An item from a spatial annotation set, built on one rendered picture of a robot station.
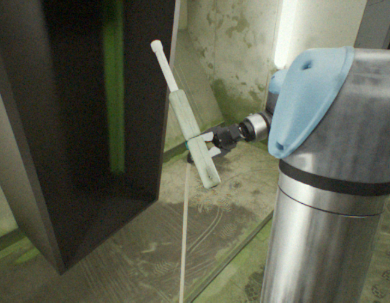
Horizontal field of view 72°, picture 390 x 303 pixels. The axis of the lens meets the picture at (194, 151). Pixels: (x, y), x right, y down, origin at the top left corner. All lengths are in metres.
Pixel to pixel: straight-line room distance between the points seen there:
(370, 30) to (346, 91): 2.10
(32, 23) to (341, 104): 1.03
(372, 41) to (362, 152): 2.11
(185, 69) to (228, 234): 1.79
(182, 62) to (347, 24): 1.53
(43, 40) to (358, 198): 1.08
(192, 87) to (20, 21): 2.10
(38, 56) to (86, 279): 1.25
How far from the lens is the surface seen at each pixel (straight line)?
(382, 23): 2.35
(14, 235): 2.19
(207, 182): 0.77
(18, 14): 1.12
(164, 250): 1.88
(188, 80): 2.97
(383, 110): 0.28
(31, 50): 1.16
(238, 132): 0.78
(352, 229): 0.31
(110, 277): 1.83
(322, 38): 2.46
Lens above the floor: 1.52
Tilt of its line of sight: 32 degrees down
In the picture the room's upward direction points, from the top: straight up
